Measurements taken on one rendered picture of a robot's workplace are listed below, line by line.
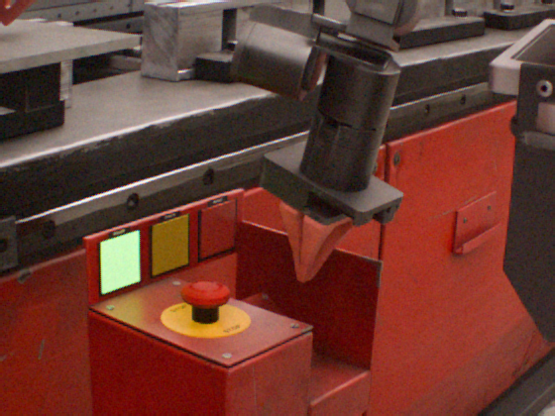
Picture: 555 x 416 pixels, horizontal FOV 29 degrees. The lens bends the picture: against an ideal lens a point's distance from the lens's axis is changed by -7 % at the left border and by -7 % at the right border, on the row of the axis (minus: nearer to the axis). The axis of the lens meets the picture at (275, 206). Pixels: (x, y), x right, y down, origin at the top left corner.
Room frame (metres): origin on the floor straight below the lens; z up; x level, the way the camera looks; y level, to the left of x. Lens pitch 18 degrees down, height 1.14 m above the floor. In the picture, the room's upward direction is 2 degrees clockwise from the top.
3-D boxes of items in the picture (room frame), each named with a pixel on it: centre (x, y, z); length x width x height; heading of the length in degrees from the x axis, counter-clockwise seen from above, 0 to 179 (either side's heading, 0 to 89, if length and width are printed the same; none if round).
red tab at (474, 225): (1.72, -0.33, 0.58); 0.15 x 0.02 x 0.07; 144
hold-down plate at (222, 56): (1.44, -0.01, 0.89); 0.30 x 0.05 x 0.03; 144
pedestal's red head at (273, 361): (0.88, 0.03, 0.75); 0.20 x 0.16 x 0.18; 142
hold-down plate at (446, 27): (1.77, -0.24, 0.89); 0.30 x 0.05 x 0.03; 144
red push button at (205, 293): (0.84, 0.05, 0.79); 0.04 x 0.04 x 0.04
